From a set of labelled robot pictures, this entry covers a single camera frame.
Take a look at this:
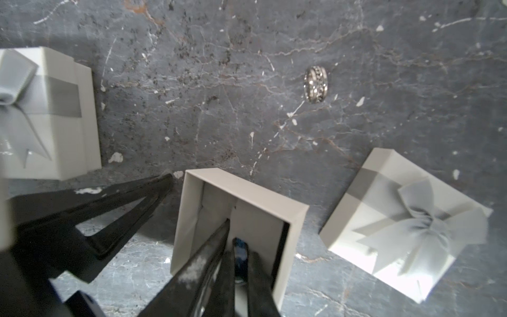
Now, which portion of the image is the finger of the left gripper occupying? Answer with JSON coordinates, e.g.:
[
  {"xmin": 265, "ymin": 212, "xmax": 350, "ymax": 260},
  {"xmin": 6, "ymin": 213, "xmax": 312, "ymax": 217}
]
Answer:
[{"xmin": 139, "ymin": 220, "xmax": 230, "ymax": 316}]

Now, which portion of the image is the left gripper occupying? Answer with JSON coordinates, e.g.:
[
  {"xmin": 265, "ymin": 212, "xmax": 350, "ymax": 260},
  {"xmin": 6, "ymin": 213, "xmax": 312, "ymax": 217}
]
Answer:
[{"xmin": 0, "ymin": 170, "xmax": 175, "ymax": 317}]

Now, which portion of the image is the white gift box with bow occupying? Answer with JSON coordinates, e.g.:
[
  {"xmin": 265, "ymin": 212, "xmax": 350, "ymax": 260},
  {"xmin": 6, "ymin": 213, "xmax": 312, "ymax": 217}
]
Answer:
[{"xmin": 1, "ymin": 47, "xmax": 102, "ymax": 180}]

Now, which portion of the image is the white box base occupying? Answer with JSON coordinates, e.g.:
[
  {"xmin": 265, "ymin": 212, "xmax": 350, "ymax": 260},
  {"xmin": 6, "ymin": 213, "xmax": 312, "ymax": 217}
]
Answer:
[{"xmin": 170, "ymin": 168, "xmax": 309, "ymax": 308}]

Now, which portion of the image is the dark blue ring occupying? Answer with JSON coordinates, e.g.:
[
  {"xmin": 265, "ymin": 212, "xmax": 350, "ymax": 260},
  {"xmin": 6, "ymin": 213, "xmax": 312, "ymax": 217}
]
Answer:
[{"xmin": 232, "ymin": 236, "xmax": 250, "ymax": 285}]

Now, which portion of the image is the silver chain ring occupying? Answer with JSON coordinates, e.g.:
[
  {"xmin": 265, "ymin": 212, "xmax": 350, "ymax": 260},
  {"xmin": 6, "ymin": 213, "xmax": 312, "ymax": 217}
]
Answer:
[{"xmin": 304, "ymin": 65, "xmax": 330, "ymax": 104}]

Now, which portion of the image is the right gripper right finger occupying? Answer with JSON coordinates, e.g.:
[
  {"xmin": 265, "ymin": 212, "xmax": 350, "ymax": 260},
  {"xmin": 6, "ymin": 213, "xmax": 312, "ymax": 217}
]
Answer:
[{"xmin": 247, "ymin": 250, "xmax": 281, "ymax": 317}]

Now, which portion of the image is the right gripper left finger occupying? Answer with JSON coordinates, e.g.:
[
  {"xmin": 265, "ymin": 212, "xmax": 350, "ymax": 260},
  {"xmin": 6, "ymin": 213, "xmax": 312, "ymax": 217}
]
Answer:
[{"xmin": 203, "ymin": 250, "xmax": 235, "ymax": 317}]

